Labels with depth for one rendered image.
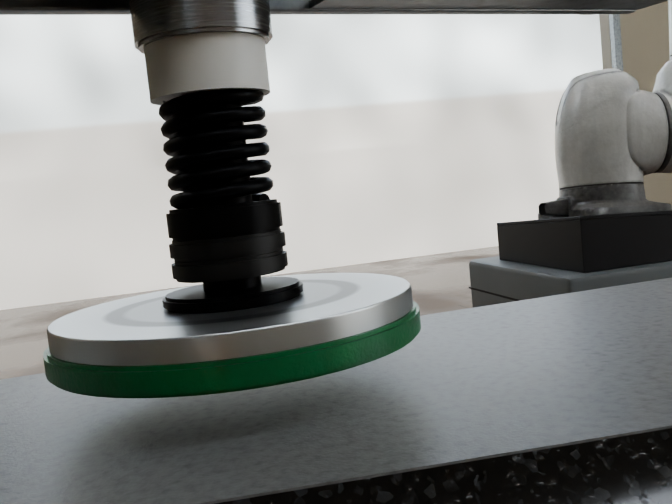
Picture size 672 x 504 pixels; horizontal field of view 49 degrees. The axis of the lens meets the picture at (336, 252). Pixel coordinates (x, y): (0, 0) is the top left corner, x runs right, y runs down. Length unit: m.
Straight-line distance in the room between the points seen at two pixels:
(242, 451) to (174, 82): 0.20
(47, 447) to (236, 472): 0.12
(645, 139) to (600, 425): 1.14
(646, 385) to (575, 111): 1.07
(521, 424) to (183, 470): 0.16
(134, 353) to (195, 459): 0.06
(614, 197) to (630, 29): 5.06
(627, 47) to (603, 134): 4.99
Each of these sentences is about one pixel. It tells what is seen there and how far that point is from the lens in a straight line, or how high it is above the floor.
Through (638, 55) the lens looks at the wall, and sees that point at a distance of 6.47.
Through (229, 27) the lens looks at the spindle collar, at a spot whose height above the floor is 1.08.
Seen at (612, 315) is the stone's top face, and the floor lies 0.87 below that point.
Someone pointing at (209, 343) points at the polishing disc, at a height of 0.92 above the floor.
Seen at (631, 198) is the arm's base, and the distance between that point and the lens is 1.45.
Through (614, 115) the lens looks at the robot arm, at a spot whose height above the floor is 1.06.
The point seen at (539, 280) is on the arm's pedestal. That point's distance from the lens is 1.33.
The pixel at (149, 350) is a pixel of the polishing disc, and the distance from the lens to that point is 0.36.
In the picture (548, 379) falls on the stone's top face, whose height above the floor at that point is 0.87.
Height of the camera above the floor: 0.98
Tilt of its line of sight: 5 degrees down
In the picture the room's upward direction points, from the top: 6 degrees counter-clockwise
